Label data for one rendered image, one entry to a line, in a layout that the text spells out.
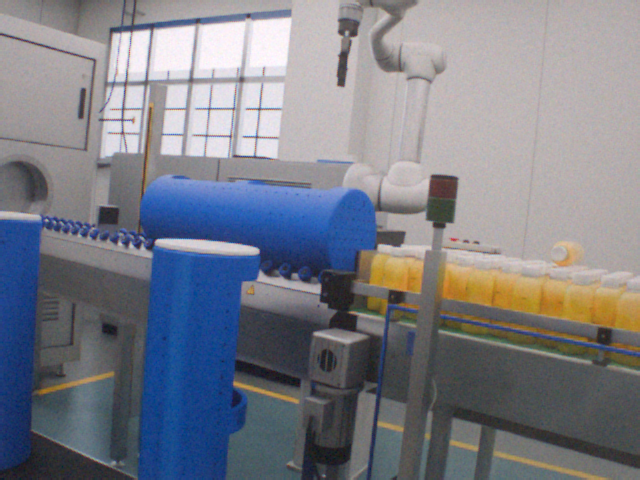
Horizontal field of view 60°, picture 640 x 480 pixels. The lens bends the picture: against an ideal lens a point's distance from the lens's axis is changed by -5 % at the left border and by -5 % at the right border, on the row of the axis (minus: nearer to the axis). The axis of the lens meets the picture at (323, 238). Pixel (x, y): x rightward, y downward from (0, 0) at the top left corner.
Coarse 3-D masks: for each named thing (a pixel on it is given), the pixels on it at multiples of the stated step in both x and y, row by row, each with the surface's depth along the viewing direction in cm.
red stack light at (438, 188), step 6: (432, 180) 121; (438, 180) 120; (444, 180) 119; (450, 180) 119; (432, 186) 121; (438, 186) 120; (444, 186) 119; (450, 186) 119; (456, 186) 120; (432, 192) 121; (438, 192) 120; (444, 192) 119; (450, 192) 120; (456, 192) 121; (450, 198) 120; (456, 198) 121
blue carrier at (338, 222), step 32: (160, 192) 211; (192, 192) 202; (224, 192) 194; (256, 192) 187; (288, 192) 181; (320, 192) 175; (352, 192) 174; (160, 224) 209; (192, 224) 199; (224, 224) 190; (256, 224) 181; (288, 224) 174; (320, 224) 168; (352, 224) 176; (288, 256) 178; (320, 256) 169; (352, 256) 178
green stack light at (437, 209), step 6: (432, 198) 121; (438, 198) 120; (444, 198) 120; (426, 204) 123; (432, 204) 121; (438, 204) 120; (444, 204) 120; (450, 204) 120; (426, 210) 122; (432, 210) 121; (438, 210) 120; (444, 210) 120; (450, 210) 120; (426, 216) 122; (432, 216) 121; (438, 216) 120; (444, 216) 120; (450, 216) 120; (450, 222) 120
